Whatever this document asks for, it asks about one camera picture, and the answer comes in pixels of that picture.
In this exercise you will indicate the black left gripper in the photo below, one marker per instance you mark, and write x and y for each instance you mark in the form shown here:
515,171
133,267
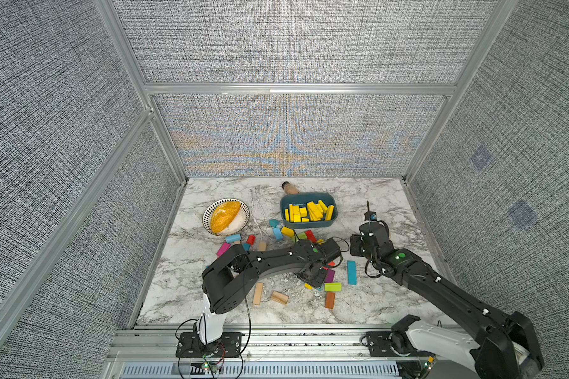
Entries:
318,283

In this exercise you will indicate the natural wood block front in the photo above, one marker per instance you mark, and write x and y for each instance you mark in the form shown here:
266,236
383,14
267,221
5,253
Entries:
257,297

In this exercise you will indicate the natural wood arch block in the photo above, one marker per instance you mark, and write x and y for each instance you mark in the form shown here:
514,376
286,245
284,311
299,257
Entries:
280,298

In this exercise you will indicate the magenta long block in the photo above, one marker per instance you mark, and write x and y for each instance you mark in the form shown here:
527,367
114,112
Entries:
224,247

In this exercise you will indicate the red long block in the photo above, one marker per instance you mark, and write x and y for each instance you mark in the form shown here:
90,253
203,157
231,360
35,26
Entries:
310,236

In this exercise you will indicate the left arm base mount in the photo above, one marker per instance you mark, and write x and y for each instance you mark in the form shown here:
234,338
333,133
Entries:
190,346

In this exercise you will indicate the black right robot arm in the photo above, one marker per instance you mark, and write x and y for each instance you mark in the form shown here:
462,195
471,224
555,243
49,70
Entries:
492,344

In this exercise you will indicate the teal long block right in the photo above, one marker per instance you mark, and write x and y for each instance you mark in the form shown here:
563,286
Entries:
351,272

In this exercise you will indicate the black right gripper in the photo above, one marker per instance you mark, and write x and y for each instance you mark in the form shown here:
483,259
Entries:
355,241

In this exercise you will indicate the orange sesame bread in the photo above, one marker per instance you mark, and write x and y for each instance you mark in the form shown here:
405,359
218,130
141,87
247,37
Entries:
223,215

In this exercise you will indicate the patterned white plate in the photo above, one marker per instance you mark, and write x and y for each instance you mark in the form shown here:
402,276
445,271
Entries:
236,226

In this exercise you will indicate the teal plastic bin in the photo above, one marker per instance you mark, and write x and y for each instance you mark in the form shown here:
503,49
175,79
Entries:
325,200

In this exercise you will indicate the lime green block front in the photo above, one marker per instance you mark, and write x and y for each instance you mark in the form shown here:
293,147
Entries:
332,287

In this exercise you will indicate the spice jar with black cap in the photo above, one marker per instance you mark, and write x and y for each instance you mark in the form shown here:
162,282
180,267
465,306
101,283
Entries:
289,189

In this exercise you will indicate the light blue cylinder block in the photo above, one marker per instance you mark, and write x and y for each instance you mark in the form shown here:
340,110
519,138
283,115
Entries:
233,238

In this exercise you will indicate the purple block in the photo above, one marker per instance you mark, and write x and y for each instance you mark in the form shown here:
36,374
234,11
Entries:
330,276

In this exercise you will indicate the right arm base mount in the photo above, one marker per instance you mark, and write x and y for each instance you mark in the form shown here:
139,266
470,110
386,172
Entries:
394,342

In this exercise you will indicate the light blue flat block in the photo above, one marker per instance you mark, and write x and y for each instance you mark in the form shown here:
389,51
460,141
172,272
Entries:
277,234

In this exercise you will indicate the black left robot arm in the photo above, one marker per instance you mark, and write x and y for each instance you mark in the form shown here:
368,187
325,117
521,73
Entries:
229,279

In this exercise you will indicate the orange brown block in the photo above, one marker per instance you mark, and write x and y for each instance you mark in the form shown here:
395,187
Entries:
330,300

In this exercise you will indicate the teal wedge block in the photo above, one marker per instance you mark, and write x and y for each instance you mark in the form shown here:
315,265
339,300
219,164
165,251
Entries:
274,222

